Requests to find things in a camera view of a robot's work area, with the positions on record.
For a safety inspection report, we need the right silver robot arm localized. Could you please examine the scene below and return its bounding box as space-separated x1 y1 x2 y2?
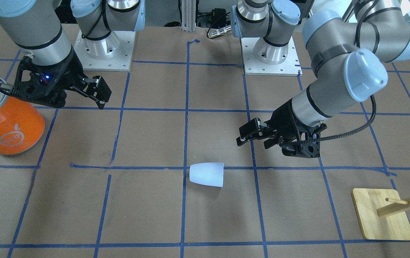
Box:
0 0 145 109

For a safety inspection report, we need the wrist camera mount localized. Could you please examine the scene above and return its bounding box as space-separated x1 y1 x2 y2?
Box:
279 124 327 158
0 54 57 103

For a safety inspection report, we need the wooden cup rack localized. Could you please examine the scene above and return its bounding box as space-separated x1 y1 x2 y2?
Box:
351 188 410 241

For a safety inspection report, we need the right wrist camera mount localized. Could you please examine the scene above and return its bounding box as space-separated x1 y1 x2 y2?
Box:
0 54 57 103

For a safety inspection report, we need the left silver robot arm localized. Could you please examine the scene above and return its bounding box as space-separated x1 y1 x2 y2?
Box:
236 0 410 157

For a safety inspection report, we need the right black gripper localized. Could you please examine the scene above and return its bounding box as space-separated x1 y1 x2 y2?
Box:
34 47 112 110

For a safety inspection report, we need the orange soda can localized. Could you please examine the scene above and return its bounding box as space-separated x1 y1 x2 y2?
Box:
0 78 45 155

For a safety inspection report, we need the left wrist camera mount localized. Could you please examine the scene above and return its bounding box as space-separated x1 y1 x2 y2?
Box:
279 124 327 158

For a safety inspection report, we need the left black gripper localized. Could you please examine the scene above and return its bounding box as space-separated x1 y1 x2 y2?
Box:
236 99 306 149

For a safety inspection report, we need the light blue plastic cup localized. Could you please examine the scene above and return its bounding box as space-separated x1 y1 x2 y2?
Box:
189 163 224 187

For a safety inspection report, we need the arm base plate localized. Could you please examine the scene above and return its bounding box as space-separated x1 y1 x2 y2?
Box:
74 31 137 72
240 37 303 76

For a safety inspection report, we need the aluminium frame post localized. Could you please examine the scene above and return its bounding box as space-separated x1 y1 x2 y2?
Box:
180 0 197 34

